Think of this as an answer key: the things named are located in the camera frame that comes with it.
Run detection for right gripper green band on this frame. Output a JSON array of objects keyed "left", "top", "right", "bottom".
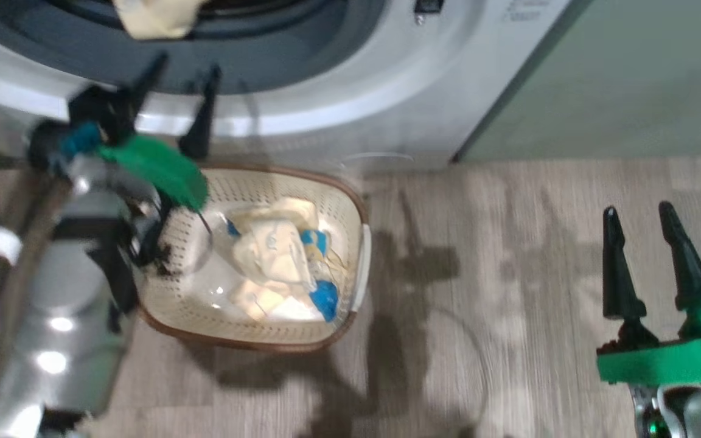
[{"left": 595, "top": 201, "right": 701, "bottom": 388}]

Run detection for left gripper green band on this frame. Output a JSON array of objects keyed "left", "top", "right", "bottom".
[{"left": 96, "top": 52, "right": 223, "bottom": 212}]

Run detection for beige cloth garment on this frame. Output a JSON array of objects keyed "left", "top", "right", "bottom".
[{"left": 111, "top": 0, "right": 206, "bottom": 41}]

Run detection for cream and blue clothes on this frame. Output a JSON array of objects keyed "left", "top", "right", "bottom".
[{"left": 214, "top": 196, "right": 344, "bottom": 324}]

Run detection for white front-load washing machine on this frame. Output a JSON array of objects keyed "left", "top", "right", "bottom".
[{"left": 0, "top": 0, "right": 571, "bottom": 178}]

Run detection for cream perforated basket brown rim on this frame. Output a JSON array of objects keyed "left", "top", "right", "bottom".
[{"left": 136, "top": 163, "right": 372, "bottom": 353}]

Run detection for large pale green cabinet panel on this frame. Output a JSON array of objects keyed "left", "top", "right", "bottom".
[{"left": 451, "top": 0, "right": 701, "bottom": 163}]

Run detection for round white filter cover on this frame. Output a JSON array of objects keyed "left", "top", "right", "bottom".
[{"left": 337, "top": 151, "right": 416, "bottom": 178}]

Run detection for small printed text label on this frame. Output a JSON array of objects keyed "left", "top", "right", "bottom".
[{"left": 501, "top": 0, "right": 541, "bottom": 23}]

